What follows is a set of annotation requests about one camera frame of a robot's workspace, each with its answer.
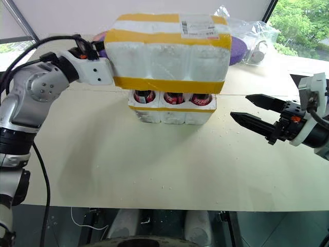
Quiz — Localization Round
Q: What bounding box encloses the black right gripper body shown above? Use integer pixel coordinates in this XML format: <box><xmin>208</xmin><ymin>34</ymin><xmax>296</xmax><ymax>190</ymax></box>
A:
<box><xmin>267</xmin><ymin>100</ymin><xmax>308</xmax><ymax>146</ymax></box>

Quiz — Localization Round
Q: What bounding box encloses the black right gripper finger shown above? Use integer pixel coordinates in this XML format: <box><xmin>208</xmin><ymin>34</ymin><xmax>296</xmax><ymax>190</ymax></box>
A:
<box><xmin>245</xmin><ymin>94</ymin><xmax>286</xmax><ymax>113</ymax></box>
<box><xmin>230</xmin><ymin>111</ymin><xmax>277</xmax><ymax>138</ymax></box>

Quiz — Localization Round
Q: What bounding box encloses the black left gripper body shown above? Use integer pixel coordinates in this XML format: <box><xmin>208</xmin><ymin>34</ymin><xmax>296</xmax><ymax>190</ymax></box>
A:
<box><xmin>69</xmin><ymin>38</ymin><xmax>100</xmax><ymax>61</ymax></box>

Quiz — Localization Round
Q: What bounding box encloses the white foam lid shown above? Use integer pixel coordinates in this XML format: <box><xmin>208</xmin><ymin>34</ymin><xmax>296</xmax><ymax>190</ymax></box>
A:
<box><xmin>103</xmin><ymin>13</ymin><xmax>232</xmax><ymax>95</ymax></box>

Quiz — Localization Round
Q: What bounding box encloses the white foam box, yellow tape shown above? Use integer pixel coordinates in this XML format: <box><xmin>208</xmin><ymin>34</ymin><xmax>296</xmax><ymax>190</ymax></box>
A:
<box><xmin>127</xmin><ymin>90</ymin><xmax>217</xmax><ymax>126</ymax></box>

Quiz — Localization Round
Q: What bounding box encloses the white item inside plastic bag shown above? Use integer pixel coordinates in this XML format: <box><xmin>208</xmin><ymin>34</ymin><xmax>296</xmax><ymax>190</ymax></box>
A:
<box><xmin>245</xmin><ymin>40</ymin><xmax>268</xmax><ymax>64</ymax></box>

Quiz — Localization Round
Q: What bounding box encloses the purple round disc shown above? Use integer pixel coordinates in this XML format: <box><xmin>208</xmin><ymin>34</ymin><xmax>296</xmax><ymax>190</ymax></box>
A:
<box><xmin>92</xmin><ymin>30</ymin><xmax>248</xmax><ymax>66</ymax></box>

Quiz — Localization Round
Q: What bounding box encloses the clear plastic bag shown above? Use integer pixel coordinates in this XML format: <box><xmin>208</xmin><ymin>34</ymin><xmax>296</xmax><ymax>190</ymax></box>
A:
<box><xmin>213</xmin><ymin>5</ymin><xmax>281</xmax><ymax>65</ymax></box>

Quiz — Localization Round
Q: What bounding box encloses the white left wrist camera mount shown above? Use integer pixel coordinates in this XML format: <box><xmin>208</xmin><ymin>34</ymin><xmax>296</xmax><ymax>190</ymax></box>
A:
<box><xmin>59</xmin><ymin>48</ymin><xmax>114</xmax><ymax>86</ymax></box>

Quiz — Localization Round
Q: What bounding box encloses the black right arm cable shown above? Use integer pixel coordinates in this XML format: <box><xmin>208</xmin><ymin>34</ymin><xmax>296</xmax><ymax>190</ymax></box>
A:
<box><xmin>307</xmin><ymin>95</ymin><xmax>329</xmax><ymax>127</ymax></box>

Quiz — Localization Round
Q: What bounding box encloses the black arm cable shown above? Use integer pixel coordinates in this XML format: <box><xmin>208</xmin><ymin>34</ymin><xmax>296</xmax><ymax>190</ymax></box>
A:
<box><xmin>307</xmin><ymin>95</ymin><xmax>329</xmax><ymax>127</ymax></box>
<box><xmin>0</xmin><ymin>34</ymin><xmax>83</xmax><ymax>247</ymax></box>

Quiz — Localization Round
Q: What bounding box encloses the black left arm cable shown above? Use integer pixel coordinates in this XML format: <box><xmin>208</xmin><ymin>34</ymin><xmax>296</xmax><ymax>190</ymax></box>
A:
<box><xmin>0</xmin><ymin>34</ymin><xmax>83</xmax><ymax>247</ymax></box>

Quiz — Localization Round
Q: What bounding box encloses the black window frame bar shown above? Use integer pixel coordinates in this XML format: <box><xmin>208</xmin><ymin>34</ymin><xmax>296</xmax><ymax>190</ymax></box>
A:
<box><xmin>4</xmin><ymin>0</ymin><xmax>41</xmax><ymax>43</ymax></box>
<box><xmin>262</xmin><ymin>0</ymin><xmax>280</xmax><ymax>25</ymax></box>

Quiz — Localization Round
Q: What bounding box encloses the black table frame post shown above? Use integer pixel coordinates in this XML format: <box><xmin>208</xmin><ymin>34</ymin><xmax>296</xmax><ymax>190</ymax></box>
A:
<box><xmin>220</xmin><ymin>210</ymin><xmax>237</xmax><ymax>247</ymax></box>
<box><xmin>88</xmin><ymin>208</ymin><xmax>101</xmax><ymax>244</ymax></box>

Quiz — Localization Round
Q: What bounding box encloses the thin white cable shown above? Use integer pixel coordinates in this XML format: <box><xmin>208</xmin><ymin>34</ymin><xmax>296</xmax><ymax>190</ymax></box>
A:
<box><xmin>70</xmin><ymin>205</ymin><xmax>110</xmax><ymax>231</ymax></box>

